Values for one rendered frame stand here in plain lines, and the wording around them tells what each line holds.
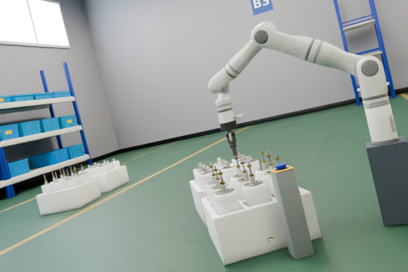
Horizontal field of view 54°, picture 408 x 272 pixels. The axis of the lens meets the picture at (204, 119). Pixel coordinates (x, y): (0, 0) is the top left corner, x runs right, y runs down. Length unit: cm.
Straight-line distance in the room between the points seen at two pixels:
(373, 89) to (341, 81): 633
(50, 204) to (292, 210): 270
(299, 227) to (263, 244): 18
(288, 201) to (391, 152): 43
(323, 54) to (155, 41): 752
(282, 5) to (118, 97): 413
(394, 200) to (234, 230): 60
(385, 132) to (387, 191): 22
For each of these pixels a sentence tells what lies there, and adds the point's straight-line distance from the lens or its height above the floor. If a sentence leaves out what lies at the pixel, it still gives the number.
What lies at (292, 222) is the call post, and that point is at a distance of 147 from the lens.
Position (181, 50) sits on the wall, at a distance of 870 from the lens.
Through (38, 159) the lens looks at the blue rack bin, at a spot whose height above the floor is 38.
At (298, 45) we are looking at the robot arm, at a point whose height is 74.
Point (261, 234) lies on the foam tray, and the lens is 159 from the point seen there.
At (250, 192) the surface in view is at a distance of 158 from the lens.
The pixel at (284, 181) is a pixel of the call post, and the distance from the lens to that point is 144.
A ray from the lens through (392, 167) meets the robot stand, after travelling 163.
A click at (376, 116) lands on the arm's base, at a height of 41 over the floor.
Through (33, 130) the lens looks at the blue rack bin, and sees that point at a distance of 679.
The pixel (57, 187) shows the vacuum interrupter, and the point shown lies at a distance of 378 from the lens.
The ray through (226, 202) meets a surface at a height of 22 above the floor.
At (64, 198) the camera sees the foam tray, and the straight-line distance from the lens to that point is 373.
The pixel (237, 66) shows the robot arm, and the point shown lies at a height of 72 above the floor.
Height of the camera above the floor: 59
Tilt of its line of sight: 2 degrees down
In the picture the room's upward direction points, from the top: 14 degrees counter-clockwise
